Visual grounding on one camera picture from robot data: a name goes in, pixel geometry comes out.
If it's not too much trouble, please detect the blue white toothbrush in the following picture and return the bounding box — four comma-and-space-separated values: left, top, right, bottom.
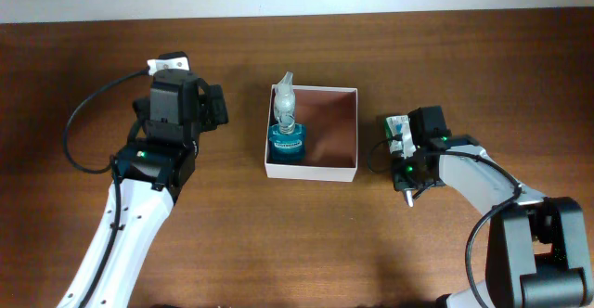
404, 189, 414, 208

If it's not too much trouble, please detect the green white soap packet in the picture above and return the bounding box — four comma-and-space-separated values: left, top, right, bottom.
384, 115, 409, 158

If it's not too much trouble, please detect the green Listerine mouthwash bottle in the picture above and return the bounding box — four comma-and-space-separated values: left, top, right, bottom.
267, 115, 306, 163

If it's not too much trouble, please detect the pink open cardboard box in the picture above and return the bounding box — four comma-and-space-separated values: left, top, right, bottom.
264, 85, 359, 183

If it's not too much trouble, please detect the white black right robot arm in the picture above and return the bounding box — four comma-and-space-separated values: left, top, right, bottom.
384, 106, 593, 308

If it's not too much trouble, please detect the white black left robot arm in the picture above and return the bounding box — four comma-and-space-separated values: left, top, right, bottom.
59, 69, 228, 307

